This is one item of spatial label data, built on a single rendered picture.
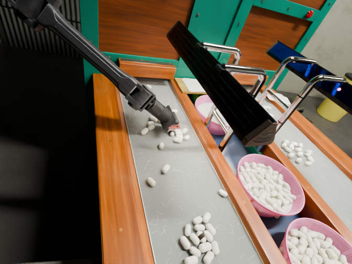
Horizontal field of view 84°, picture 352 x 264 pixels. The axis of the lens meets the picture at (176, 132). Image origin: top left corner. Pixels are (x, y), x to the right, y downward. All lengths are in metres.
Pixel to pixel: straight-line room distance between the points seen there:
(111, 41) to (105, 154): 0.58
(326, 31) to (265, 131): 3.49
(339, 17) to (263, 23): 2.61
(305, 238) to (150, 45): 1.03
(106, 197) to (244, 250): 0.42
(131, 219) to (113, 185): 0.12
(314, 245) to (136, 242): 0.57
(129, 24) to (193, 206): 0.83
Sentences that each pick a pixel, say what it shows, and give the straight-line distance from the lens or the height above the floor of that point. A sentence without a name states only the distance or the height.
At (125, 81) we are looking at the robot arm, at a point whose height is 0.97.
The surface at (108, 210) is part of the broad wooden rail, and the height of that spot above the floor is 0.77.
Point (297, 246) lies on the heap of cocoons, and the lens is 0.82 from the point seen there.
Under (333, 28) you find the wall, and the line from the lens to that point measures 3.94.
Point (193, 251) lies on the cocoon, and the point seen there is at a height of 0.76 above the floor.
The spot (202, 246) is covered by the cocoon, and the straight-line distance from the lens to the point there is 0.61.
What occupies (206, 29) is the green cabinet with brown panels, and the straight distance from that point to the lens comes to 1.17.
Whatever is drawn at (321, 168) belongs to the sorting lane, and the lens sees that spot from 1.17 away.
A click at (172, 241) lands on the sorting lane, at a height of 0.74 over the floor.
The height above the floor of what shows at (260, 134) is 1.08.
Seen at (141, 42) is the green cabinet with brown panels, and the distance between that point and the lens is 1.09.
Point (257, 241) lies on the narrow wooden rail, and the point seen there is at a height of 0.76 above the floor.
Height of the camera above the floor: 1.30
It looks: 41 degrees down
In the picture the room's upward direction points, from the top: 19 degrees clockwise
